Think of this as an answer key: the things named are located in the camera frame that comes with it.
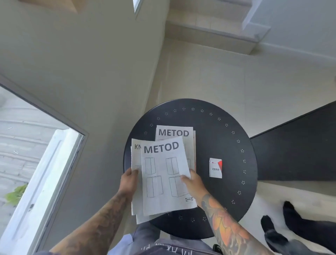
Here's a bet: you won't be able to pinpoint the person's right forearm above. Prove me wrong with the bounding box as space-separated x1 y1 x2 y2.
201 193 275 255

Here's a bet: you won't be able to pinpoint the person's left hand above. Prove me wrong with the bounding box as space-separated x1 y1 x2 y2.
118 168 139 200

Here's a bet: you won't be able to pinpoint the white paper sheet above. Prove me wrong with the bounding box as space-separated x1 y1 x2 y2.
135 210 168 225

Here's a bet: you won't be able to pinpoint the round black perforated table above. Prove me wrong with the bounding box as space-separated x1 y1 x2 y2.
123 98 258 240

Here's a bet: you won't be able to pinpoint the small white red box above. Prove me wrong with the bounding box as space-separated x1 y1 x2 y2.
209 158 223 179

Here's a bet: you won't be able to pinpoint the person's left forearm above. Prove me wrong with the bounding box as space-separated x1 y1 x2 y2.
49 190 132 255

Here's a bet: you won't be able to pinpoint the green plant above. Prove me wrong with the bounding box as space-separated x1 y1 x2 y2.
4 183 28 207

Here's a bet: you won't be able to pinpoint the white cabinet instruction booklet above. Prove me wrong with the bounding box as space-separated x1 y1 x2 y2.
141 136 198 216

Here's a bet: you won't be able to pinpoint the white open door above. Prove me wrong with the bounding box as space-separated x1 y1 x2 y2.
0 128 85 255

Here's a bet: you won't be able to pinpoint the window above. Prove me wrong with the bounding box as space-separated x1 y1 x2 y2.
132 0 144 17

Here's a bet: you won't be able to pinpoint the dark trouser leg black sock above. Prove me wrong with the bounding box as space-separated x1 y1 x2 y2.
260 215 328 255
282 201 336 253

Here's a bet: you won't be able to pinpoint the grey door frame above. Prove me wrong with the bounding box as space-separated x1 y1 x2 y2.
0 74 90 255

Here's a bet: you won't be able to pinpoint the person's grey printed clothing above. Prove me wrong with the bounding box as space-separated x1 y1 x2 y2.
106 221 219 255

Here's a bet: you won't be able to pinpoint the white stair steps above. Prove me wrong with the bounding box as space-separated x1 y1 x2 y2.
165 0 271 56

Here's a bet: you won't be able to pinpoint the person's right hand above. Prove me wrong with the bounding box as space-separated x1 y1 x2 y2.
181 169 209 208

